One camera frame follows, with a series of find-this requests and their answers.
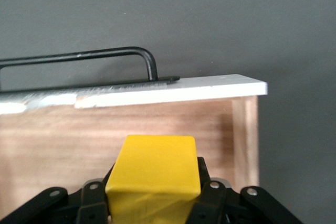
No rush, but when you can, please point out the wooden drawer with white front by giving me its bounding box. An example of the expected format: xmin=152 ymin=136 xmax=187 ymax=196
xmin=0 ymin=73 xmax=269 ymax=224

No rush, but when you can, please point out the yellow wooden block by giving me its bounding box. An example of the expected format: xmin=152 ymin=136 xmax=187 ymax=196
xmin=104 ymin=134 xmax=202 ymax=224

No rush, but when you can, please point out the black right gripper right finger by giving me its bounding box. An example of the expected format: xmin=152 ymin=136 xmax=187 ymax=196
xmin=185 ymin=156 xmax=305 ymax=224

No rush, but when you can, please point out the black metal drawer handle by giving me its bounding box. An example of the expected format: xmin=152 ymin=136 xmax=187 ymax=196
xmin=0 ymin=46 xmax=181 ymax=94

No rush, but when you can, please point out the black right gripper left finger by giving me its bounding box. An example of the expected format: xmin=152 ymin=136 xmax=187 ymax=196
xmin=0 ymin=165 xmax=114 ymax=224

